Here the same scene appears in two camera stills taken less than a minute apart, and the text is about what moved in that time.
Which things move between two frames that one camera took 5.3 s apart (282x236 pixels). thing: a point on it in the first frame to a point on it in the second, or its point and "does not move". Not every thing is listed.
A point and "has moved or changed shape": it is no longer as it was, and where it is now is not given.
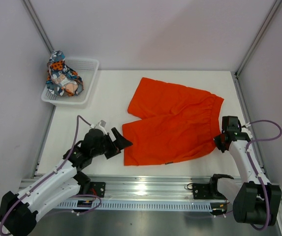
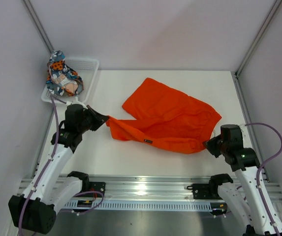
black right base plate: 207,191 does not move
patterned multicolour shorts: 61,80 does not move
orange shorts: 177,123 has moved or changed shape
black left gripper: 120,142 to 99,119
